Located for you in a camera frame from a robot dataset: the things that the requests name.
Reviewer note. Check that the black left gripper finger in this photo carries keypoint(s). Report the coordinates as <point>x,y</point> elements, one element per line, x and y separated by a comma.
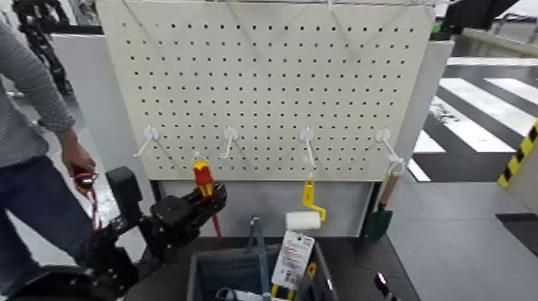
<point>197,201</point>
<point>216,201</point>

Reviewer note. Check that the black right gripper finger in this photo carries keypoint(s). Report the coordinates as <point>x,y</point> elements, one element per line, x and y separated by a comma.
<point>383,286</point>

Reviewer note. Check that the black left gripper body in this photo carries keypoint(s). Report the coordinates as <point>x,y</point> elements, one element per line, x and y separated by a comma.
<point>172,218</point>

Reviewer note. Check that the red yellow screwdriver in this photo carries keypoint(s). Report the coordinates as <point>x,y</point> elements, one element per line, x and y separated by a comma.
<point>203,176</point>

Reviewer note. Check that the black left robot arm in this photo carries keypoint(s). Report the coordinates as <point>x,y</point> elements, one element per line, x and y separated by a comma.
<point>105,260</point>

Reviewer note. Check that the grey teal plastic crate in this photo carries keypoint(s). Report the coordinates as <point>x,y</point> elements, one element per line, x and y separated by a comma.
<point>227,269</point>

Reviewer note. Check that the person hand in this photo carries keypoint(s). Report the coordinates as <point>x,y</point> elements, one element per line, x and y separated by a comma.
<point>75,155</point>

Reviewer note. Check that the white pegboard hook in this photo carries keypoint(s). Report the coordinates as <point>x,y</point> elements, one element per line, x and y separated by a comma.
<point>150,133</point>
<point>307,135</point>
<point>230,134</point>
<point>383,135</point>

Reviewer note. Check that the white printed packaging card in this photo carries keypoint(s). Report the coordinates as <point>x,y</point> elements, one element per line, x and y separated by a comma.
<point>293,258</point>

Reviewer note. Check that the white packaged item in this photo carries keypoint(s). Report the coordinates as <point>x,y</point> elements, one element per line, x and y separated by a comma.
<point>244,295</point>

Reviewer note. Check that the yellow black packaged tool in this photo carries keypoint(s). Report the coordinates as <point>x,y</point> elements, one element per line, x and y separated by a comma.
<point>279,291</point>

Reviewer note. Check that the beige perforated pegboard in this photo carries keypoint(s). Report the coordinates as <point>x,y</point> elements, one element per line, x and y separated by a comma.
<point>269,84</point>

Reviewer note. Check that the person torso with jeans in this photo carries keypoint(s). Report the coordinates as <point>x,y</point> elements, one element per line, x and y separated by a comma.
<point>29,201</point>

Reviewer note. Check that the yellow black striped barrier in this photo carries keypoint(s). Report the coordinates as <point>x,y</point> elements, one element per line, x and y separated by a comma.
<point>519,155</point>

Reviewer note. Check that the grey sleeved person arm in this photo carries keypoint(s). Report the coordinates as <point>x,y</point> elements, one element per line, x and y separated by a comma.
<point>29,75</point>

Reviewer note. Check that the black equipment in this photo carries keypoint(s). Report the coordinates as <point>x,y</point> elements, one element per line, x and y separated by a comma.
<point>475,12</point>

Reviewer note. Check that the black pegboard stand post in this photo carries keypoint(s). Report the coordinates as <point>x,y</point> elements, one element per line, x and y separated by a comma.
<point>156,191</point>
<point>375,194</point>

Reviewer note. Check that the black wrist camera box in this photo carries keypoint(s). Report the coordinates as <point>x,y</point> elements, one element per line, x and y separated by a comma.
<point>125,189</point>

